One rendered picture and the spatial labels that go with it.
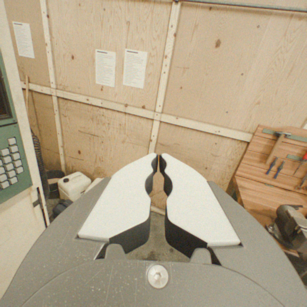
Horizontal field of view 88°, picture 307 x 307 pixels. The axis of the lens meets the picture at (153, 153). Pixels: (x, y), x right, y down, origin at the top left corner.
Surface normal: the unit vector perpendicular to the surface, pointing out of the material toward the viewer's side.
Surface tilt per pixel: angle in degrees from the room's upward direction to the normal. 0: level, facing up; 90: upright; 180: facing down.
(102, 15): 90
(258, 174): 90
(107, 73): 90
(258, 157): 90
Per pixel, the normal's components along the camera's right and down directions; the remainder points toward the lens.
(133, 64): -0.28, 0.41
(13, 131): 0.94, 0.28
